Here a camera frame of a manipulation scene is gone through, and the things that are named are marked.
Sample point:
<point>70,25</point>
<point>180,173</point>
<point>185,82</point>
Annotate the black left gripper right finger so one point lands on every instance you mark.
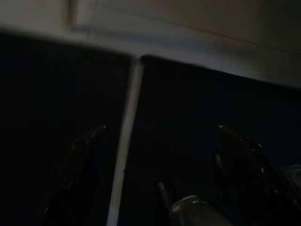
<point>242,169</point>

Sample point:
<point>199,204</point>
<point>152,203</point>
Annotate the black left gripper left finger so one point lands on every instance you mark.
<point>80,169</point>

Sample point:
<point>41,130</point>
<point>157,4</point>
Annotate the large black floor mat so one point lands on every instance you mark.
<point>200,99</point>

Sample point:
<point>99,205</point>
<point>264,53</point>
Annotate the black robot left foot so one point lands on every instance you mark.
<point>164,195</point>

